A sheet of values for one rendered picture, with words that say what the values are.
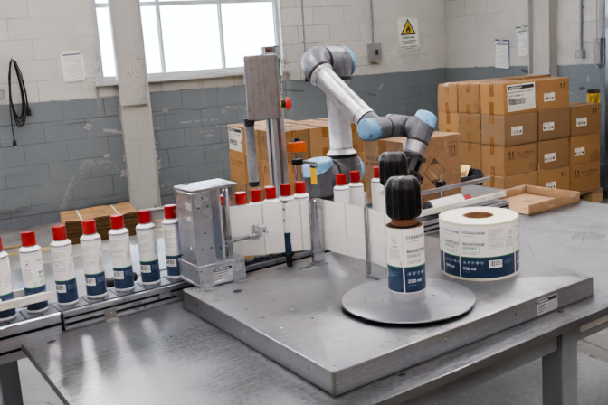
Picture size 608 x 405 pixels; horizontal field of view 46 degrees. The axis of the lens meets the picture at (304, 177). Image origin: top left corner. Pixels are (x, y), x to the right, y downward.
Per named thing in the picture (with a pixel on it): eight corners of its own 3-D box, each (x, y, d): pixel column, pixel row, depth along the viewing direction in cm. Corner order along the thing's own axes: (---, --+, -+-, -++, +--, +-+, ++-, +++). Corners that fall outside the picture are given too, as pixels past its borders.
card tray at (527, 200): (529, 215, 261) (529, 204, 260) (475, 206, 282) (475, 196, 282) (580, 202, 277) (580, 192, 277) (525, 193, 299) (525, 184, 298)
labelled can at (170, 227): (172, 281, 195) (164, 208, 191) (164, 277, 199) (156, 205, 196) (189, 277, 198) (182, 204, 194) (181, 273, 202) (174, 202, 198)
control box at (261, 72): (248, 120, 211) (242, 55, 208) (252, 116, 228) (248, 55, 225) (281, 117, 211) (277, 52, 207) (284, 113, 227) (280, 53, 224)
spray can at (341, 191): (342, 239, 226) (338, 175, 223) (333, 236, 231) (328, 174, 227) (356, 236, 229) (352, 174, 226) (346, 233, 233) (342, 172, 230)
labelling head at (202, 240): (200, 289, 185) (190, 193, 181) (179, 278, 196) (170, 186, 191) (246, 277, 193) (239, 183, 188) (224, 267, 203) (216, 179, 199)
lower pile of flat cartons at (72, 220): (65, 246, 609) (61, 221, 605) (61, 233, 658) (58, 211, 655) (141, 234, 633) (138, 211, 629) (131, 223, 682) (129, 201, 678)
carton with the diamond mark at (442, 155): (405, 212, 271) (402, 142, 266) (366, 203, 291) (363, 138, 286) (462, 199, 287) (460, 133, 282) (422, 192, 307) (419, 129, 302)
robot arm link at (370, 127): (294, 40, 257) (378, 124, 232) (317, 40, 264) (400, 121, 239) (283, 67, 263) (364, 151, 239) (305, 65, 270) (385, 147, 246)
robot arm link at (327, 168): (295, 194, 267) (293, 159, 264) (321, 189, 276) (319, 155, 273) (317, 198, 258) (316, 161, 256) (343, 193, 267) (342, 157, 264)
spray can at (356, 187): (356, 235, 230) (353, 173, 226) (346, 232, 234) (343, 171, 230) (369, 232, 232) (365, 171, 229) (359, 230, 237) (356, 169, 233)
